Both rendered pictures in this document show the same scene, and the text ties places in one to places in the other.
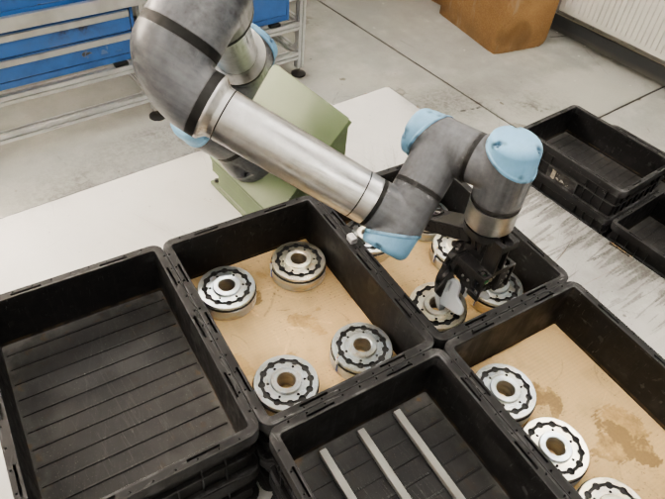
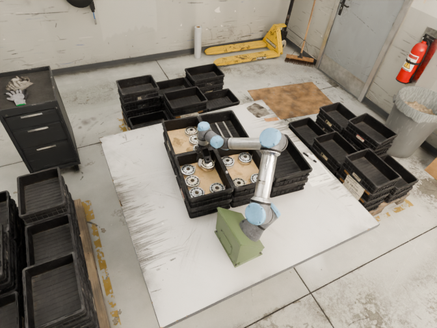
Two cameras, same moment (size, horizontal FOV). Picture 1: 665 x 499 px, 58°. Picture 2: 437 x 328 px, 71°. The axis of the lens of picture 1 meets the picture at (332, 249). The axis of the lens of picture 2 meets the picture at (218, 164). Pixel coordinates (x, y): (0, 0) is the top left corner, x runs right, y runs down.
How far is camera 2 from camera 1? 2.28 m
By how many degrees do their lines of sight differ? 88
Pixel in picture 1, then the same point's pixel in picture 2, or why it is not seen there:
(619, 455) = (181, 140)
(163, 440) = not seen: hidden behind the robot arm
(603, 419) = (179, 145)
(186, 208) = (270, 242)
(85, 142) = not seen: outside the picture
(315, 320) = (235, 173)
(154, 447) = not seen: hidden behind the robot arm
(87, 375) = (286, 169)
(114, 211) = (296, 244)
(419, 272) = (205, 181)
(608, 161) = (37, 301)
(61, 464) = (286, 155)
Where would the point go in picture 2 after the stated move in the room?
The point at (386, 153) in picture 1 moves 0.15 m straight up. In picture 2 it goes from (184, 264) to (184, 252)
